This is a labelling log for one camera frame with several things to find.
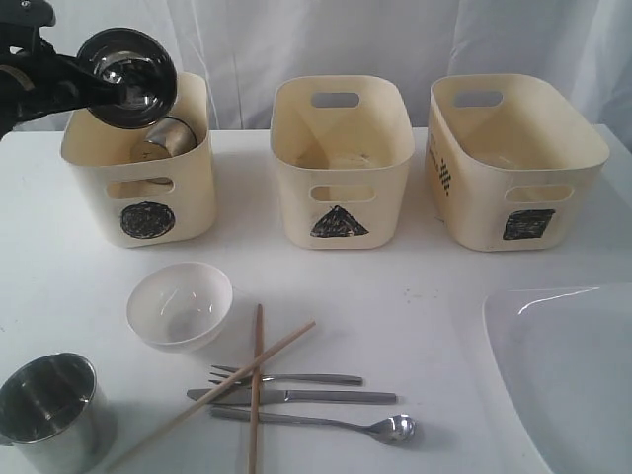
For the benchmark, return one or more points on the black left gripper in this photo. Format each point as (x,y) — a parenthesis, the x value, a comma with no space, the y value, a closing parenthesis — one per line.
(91,90)

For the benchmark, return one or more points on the steel bowl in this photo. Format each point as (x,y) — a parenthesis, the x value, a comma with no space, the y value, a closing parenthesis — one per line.
(139,68)

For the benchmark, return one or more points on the small steel cup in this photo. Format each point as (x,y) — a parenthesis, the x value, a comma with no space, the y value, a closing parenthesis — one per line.
(168,138)

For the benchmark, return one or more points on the white plastic bowl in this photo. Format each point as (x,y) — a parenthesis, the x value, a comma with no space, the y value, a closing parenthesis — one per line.
(180,308)

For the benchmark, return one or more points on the large steel cup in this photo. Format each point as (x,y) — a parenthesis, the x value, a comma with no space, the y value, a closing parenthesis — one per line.
(54,411)

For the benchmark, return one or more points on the light wooden chopstick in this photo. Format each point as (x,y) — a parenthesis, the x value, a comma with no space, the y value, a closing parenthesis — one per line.
(210,396)

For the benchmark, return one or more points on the dark wooden chopstick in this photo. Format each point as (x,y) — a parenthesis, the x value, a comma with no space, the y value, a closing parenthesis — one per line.
(255,395)

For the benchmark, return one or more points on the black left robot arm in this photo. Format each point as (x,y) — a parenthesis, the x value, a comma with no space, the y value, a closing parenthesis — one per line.
(35,80)

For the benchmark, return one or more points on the cream bin with circle mark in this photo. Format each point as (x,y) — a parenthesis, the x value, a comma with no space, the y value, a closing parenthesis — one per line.
(140,203)

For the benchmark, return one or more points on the white backdrop curtain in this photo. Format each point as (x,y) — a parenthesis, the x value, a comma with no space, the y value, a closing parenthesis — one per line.
(245,49)

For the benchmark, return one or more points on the cream bin with triangle mark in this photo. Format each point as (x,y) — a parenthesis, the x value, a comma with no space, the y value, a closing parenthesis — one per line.
(343,146)

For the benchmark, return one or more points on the steel fork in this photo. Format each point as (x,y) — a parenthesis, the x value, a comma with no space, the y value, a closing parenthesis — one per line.
(221,372)

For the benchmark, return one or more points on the steel knife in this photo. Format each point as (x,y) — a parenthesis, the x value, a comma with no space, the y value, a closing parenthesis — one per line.
(242,397)

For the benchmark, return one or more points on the cream bin with square mark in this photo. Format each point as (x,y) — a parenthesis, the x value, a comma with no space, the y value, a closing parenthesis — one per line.
(509,160)

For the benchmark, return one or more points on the steel spoon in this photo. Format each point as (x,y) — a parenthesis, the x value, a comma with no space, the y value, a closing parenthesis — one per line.
(393,430)

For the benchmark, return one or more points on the white rectangular plate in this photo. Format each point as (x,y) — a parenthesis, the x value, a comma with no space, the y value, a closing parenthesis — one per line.
(564,355)

